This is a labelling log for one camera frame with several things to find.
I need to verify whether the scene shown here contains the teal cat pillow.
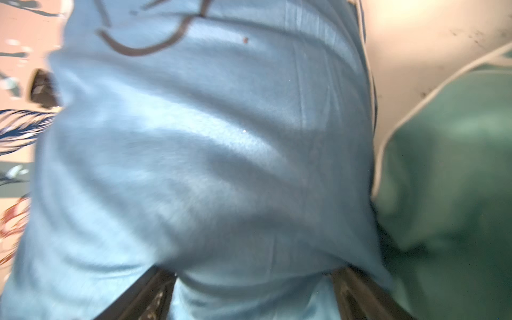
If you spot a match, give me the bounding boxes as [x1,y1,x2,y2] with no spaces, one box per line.
[372,45,511,319]

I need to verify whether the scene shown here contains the blue cartoon pillow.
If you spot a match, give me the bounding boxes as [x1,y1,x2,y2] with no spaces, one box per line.
[1,1,392,319]

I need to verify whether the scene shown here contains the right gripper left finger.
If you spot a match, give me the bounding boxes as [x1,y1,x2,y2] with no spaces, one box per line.
[95,266,177,320]

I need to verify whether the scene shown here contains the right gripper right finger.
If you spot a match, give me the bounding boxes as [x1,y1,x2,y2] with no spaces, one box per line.
[331,267,414,320]

